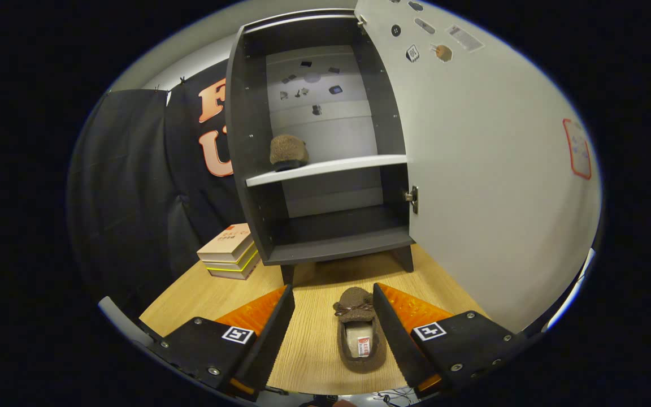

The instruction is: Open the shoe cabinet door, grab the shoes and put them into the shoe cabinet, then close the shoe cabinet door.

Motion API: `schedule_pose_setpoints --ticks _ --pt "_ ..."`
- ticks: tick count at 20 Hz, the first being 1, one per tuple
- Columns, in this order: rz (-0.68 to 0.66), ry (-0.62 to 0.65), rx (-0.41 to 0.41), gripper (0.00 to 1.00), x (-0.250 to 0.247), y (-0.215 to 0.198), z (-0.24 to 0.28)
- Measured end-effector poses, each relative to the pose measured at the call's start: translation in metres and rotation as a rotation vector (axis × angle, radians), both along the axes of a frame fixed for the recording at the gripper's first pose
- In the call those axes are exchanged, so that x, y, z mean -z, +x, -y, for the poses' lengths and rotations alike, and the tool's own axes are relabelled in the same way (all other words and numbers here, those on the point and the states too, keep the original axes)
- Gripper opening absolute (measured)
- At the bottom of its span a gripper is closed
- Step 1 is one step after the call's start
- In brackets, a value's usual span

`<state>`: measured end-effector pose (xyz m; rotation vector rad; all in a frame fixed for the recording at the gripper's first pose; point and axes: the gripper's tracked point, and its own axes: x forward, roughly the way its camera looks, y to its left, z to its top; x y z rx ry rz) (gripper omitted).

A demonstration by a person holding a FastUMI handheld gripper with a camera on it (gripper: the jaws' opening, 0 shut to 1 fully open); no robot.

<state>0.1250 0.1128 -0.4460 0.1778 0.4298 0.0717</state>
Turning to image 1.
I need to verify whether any yellow edged book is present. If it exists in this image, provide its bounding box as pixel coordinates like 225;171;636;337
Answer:
206;249;261;280

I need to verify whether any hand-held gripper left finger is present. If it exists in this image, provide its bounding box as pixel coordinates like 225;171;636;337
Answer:
159;284;296;399

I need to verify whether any brown fuzzy shoe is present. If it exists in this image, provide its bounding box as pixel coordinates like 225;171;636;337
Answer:
270;134;310;172
333;287;387;374

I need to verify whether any dark grey shoe cabinet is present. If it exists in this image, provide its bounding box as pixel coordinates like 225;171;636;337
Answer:
225;8;416;285

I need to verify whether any beige cover book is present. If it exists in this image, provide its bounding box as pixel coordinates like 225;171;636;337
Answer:
197;223;254;263

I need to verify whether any black backdrop cloth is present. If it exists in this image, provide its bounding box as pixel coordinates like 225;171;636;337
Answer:
67;59;247;317

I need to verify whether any beige shoe cabinet door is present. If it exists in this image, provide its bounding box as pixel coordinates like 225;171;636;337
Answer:
354;0;603;334

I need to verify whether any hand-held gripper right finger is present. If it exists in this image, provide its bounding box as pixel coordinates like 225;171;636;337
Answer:
373;283;527;396

